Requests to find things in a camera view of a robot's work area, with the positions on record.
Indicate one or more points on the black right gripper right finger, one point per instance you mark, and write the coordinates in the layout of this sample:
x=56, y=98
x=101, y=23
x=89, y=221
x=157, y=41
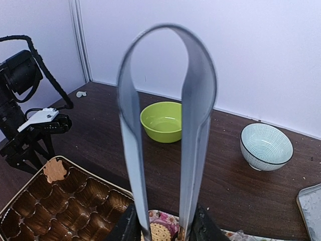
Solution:
x=204, y=228

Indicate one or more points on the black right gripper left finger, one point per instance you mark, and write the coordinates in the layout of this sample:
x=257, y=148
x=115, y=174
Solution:
x=127, y=228

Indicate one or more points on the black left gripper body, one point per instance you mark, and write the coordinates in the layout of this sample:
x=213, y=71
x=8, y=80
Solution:
x=21, y=152

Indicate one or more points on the brown flower cookie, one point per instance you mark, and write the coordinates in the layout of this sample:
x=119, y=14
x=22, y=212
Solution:
x=54, y=170

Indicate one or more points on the gold cookie tin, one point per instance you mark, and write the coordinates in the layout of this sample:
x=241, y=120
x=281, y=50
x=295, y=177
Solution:
x=81, y=206

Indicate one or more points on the metal serving tongs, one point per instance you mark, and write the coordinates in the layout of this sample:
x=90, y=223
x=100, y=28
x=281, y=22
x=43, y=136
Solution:
x=198, y=98

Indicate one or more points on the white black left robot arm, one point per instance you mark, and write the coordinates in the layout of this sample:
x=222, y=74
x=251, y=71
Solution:
x=20, y=78

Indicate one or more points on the round patterned biscuit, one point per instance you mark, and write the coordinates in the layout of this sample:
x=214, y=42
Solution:
x=159, y=232

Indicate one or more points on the floral cookie tray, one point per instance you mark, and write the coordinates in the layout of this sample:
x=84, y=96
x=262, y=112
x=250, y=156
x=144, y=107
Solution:
x=171, y=222

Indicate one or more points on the white heart cookie piece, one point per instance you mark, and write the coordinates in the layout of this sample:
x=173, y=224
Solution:
x=80, y=94

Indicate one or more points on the light blue striped bowl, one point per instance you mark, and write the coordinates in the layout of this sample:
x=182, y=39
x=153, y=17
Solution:
x=264, y=147

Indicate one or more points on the green bowl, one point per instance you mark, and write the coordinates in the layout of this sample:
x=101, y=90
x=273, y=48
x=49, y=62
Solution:
x=162, y=121

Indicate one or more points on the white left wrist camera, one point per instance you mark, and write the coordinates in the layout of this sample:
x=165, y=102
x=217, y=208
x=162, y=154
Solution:
x=48, y=121

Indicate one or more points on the aluminium corner post left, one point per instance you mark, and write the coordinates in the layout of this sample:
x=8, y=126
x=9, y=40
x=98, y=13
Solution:
x=77, y=24

